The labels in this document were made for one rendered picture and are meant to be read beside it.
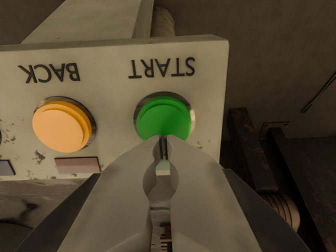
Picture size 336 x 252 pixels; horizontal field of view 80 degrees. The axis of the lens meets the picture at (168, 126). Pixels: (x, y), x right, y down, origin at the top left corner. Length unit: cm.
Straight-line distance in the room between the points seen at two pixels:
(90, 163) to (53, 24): 14
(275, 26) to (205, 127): 71
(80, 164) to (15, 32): 77
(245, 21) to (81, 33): 65
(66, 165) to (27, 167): 4
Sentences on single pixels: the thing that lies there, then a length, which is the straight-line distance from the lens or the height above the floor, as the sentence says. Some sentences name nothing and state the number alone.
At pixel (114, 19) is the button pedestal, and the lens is 23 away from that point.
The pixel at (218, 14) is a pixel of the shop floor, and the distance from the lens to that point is 76.
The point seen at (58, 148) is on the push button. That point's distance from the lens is 17.
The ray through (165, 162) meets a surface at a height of 61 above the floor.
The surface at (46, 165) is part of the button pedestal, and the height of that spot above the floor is 61.
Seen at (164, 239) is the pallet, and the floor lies 14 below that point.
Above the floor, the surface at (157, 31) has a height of 19.
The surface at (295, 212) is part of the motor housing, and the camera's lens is 78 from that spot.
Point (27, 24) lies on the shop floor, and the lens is 88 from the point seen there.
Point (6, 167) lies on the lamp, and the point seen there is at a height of 61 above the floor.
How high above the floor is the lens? 71
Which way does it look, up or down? 43 degrees down
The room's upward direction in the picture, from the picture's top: 179 degrees clockwise
